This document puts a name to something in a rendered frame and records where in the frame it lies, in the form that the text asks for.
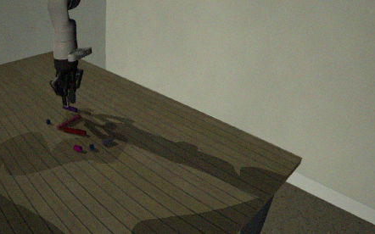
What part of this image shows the short magenta rod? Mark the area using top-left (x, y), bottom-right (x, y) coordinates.
top-left (74, 145), bottom-right (82, 152)

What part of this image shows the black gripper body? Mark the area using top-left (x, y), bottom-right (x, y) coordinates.
top-left (53, 58), bottom-right (78, 85)

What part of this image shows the purple rod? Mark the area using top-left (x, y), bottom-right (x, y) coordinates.
top-left (63, 105), bottom-right (78, 112)

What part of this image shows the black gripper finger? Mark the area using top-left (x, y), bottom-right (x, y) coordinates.
top-left (50, 74), bottom-right (70, 107)
top-left (69, 69), bottom-right (83, 103)

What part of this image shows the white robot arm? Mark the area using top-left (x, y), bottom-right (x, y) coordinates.
top-left (47, 0), bottom-right (92, 62)

